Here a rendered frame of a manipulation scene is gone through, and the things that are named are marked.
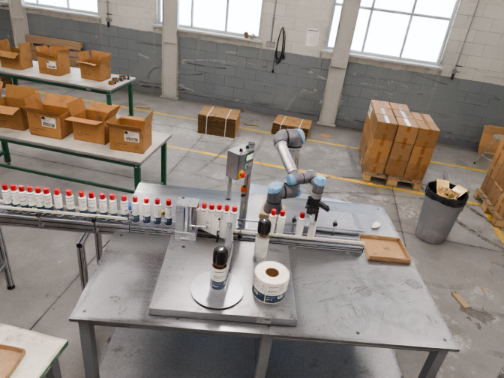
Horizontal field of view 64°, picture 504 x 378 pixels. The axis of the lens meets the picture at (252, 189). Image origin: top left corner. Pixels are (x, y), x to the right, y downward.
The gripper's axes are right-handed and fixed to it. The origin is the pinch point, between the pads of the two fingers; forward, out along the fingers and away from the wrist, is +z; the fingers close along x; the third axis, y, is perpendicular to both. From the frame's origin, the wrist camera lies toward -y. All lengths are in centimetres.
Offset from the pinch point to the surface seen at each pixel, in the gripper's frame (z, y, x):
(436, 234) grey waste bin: 86, -174, -134
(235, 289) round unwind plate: 13, 51, 59
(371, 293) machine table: 19, -34, 47
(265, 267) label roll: -1, 36, 54
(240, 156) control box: -44, 56, 1
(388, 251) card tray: 18, -59, 1
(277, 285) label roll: 0, 29, 67
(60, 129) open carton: 14, 234, -147
